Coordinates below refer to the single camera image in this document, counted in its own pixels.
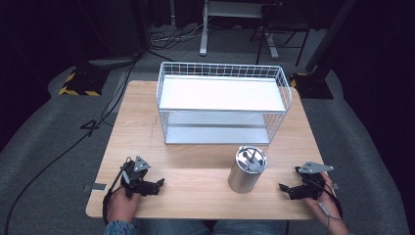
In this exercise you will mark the steel canister with lid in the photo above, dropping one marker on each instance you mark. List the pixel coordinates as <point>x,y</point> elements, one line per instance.
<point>245,173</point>

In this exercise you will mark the black base with yellow stripes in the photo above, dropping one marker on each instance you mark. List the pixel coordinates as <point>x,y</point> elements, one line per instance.
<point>83,81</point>
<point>311,85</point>

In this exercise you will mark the person's right hand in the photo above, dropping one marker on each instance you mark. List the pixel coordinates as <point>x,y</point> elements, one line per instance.
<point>326,199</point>

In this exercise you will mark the white metal stand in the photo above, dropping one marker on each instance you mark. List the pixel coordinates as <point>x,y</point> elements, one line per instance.
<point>205,29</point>

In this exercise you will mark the person's legs in jeans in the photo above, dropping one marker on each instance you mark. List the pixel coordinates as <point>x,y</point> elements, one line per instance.
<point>208,227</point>

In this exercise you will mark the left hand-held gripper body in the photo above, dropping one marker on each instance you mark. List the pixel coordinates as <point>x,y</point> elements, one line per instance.
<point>133,178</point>

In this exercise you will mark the person's left hand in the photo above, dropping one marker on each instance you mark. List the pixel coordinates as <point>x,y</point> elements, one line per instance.
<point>121,205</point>

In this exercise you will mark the grey tape strip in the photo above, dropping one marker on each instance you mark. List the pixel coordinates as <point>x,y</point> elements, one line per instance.
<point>96,187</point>

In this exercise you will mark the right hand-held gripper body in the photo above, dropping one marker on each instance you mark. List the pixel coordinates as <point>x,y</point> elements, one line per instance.
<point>311,182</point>

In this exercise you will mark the black chair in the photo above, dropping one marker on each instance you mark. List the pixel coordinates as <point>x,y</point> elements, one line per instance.
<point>284,19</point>

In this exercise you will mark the dark slanted pole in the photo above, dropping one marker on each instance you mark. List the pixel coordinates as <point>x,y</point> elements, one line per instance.
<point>329,36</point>

